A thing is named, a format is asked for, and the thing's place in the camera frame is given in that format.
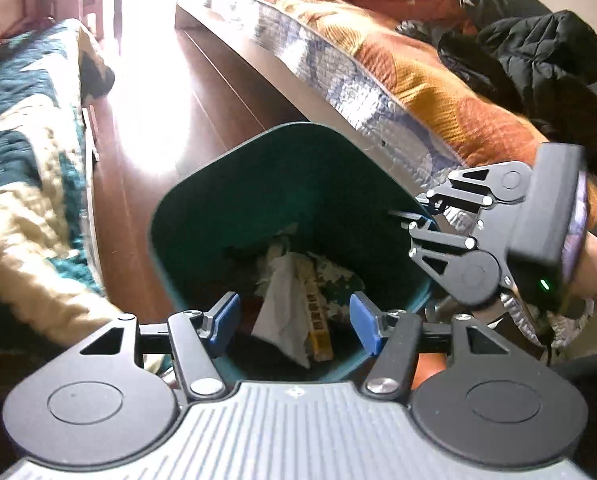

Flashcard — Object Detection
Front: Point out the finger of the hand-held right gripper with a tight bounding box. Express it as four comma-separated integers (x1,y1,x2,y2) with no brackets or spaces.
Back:
417,162,500,213
391,209,480,275

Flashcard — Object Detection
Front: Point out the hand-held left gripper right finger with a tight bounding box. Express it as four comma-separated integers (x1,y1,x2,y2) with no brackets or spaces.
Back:
349,291,504,403

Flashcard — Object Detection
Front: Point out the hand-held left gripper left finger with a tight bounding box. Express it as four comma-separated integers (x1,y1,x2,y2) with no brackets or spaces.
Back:
78,292,240,402

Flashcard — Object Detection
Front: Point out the yellow white carton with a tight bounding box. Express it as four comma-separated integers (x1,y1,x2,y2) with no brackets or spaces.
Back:
298,255,335,363

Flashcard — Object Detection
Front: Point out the dark green trash bin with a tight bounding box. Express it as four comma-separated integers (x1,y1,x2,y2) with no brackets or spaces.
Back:
148,122,442,383

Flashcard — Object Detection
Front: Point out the christmas print paper wrapper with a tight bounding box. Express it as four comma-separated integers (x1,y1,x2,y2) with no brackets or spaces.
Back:
313,255,367,319

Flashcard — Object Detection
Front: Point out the white crumpled tissue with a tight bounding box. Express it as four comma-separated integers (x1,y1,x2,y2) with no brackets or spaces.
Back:
251,252,313,368

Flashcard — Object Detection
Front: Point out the orange patterned bedspread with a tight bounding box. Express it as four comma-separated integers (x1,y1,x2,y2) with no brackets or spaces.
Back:
178,0,597,241

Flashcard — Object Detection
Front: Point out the black quilted jacket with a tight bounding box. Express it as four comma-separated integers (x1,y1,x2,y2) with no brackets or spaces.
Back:
439,10,597,176

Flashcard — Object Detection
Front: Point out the teal cream patchwork quilt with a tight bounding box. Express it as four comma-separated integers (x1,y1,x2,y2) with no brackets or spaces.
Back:
0,17,124,361

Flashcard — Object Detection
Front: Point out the wooden chair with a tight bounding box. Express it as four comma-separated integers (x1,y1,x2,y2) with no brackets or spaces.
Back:
76,0,125,56

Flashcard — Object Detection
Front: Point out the white bed frame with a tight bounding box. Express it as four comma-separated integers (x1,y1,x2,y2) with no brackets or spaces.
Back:
176,2,342,126

